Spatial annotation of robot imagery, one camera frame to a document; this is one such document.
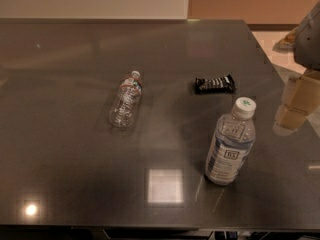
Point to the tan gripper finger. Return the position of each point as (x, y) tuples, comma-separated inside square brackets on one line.
[(289, 119)]

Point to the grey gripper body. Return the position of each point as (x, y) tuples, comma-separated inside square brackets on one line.
[(309, 42)]

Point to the clear water bottle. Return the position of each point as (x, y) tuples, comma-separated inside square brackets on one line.
[(125, 105)]

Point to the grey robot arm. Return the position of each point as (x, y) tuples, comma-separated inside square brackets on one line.
[(306, 49)]

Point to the upright blue label bottle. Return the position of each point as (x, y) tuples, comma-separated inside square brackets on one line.
[(231, 143)]

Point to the black rxbar chocolate wrapper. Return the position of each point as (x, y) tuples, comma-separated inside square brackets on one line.
[(224, 84)]

